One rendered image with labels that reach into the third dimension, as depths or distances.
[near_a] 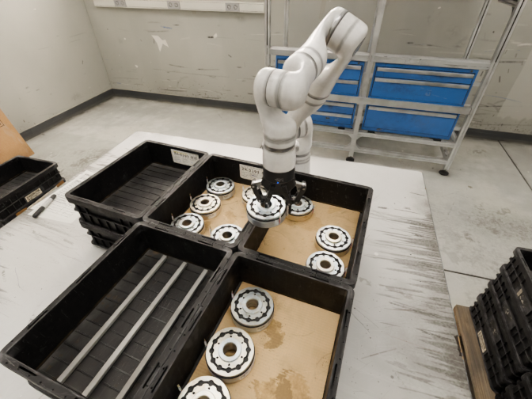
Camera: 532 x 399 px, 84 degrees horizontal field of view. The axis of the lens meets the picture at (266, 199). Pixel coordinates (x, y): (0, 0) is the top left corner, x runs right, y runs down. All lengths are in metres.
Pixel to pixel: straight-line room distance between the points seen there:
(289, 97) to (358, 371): 0.67
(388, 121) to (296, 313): 2.26
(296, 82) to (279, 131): 0.10
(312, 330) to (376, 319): 0.26
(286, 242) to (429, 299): 0.46
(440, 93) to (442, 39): 0.88
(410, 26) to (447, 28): 0.32
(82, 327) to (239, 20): 3.32
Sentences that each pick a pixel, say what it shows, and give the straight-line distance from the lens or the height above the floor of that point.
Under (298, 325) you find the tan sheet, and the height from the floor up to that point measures 0.83.
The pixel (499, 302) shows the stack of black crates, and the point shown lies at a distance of 1.64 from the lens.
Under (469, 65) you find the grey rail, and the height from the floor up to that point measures 0.91.
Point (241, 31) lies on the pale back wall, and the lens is 3.71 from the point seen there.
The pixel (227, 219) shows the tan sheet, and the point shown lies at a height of 0.83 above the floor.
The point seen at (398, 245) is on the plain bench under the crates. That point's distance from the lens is 1.18.
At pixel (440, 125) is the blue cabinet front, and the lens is 2.89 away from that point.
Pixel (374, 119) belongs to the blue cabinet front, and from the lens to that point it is 2.80.
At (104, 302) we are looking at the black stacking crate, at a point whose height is 0.83.
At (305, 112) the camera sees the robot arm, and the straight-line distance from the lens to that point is 1.02.
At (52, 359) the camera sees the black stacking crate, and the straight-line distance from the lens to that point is 0.86.
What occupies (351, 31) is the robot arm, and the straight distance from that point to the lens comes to 0.82.
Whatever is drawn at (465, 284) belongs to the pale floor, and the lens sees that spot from 2.18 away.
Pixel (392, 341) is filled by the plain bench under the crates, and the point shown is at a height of 0.70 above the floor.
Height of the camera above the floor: 1.50
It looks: 39 degrees down
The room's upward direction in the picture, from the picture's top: straight up
